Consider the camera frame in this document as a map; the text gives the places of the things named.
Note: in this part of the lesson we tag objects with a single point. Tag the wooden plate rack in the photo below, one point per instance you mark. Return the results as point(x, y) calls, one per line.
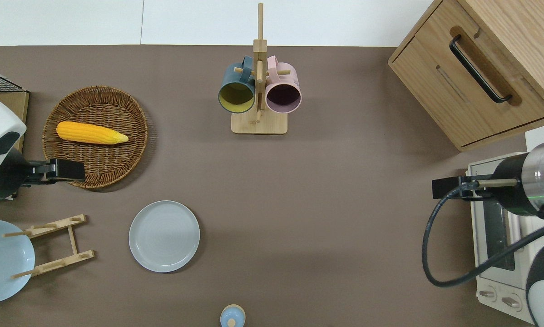
point(72, 238)

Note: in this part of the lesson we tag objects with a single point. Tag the wooden drawer cabinet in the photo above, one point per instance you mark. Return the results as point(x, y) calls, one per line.
point(435, 81)

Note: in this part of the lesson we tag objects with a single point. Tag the wooden mug tree stand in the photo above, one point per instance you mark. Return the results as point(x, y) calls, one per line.
point(259, 122)

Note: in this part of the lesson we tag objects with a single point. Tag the teal mug yellow inside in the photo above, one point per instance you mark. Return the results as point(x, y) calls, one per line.
point(235, 97)

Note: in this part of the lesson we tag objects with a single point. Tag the brown table cover sheet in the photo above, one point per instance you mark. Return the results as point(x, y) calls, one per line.
point(322, 204)

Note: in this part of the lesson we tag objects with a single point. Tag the brown wicker basket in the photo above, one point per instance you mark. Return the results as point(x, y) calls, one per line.
point(99, 104)

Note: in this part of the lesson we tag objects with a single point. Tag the light blue plate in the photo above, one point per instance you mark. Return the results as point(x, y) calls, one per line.
point(2, 263)

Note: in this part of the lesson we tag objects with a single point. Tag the pink mug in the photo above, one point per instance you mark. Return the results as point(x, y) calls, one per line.
point(283, 97)

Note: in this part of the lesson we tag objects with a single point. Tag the white toaster oven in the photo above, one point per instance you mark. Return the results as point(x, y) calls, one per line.
point(497, 277)

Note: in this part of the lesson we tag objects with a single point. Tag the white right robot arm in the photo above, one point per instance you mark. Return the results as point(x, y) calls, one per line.
point(542, 177)

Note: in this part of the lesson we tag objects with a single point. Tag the gray round plate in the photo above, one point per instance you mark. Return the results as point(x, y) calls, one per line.
point(164, 236)

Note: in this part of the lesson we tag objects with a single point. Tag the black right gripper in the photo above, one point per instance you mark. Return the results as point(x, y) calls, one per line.
point(474, 193)

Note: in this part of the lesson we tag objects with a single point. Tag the oven knob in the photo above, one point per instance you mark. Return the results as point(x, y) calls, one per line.
point(511, 302)
point(487, 294)

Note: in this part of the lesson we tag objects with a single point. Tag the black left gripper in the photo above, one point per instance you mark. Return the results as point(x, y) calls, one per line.
point(42, 172)

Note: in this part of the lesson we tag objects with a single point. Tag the yellow corn cob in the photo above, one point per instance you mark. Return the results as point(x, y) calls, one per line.
point(90, 133)

